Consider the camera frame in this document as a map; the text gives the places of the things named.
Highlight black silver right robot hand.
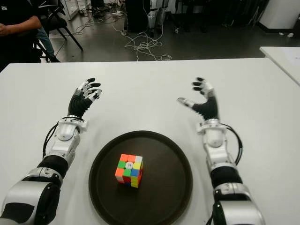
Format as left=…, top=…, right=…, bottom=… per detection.
left=177, top=76, right=221, bottom=121

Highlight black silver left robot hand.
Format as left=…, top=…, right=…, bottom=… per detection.
left=67, top=77, right=103, bottom=119

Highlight multicoloured Rubik's cube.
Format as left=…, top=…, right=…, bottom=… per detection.
left=114, top=153, right=144, bottom=188

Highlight dark brown round plate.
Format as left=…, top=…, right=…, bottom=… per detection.
left=88, top=130, right=193, bottom=225

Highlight black chair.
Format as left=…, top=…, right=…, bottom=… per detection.
left=31, top=0, right=83, bottom=63

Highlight white side table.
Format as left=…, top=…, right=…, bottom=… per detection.
left=259, top=46, right=300, bottom=86

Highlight white framed glass case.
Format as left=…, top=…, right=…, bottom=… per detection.
left=60, top=0, right=82, bottom=21

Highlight white humanoid robot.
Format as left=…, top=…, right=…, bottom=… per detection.
left=146, top=0, right=169, bottom=36

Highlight seated person in black shirt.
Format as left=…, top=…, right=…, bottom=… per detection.
left=0, top=0, right=60, bottom=71

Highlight white cabinet with black base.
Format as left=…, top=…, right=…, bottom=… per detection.
left=257, top=0, right=300, bottom=33

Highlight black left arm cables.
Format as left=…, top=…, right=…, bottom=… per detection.
left=43, top=124, right=59, bottom=159

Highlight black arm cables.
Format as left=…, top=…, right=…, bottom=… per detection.
left=43, top=124, right=59, bottom=159
left=225, top=124, right=243, bottom=166

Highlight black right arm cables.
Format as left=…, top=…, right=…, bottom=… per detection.
left=225, top=124, right=243, bottom=166

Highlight white tangled floor cable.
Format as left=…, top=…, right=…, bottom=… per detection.
left=113, top=23, right=172, bottom=62

